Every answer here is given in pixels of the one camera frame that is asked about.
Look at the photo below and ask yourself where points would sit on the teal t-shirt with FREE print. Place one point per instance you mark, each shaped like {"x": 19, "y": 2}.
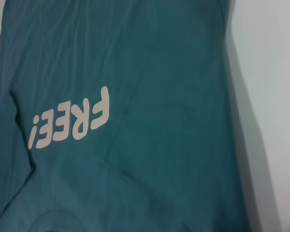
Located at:
{"x": 135, "y": 72}

